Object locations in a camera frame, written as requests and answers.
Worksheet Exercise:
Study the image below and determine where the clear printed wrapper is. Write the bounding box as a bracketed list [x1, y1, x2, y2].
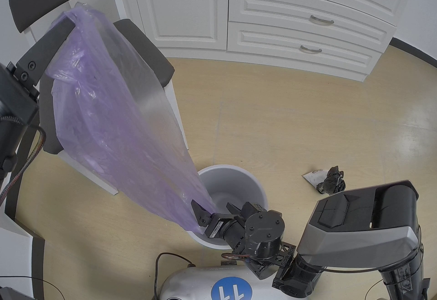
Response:
[302, 169, 328, 190]

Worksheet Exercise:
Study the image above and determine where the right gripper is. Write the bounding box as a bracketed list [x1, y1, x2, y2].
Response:
[191, 200, 249, 251]

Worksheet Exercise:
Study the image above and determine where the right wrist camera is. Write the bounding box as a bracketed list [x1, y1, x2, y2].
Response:
[241, 202, 268, 222]

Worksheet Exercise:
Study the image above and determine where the black cable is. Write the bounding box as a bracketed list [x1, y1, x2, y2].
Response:
[367, 280, 388, 300]
[152, 252, 197, 300]
[0, 276, 52, 300]

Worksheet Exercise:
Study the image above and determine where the white trash bin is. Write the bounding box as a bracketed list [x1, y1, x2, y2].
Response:
[197, 165, 268, 250]

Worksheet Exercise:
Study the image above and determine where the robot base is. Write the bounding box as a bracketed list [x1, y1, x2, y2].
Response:
[159, 264, 309, 300]

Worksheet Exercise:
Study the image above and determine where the black plastic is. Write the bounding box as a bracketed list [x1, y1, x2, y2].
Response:
[316, 166, 346, 196]

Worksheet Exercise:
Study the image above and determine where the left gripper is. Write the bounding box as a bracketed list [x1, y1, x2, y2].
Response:
[0, 13, 78, 126]

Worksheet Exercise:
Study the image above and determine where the purple plastic bag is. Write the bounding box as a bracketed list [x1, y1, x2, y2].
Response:
[45, 2, 219, 232]

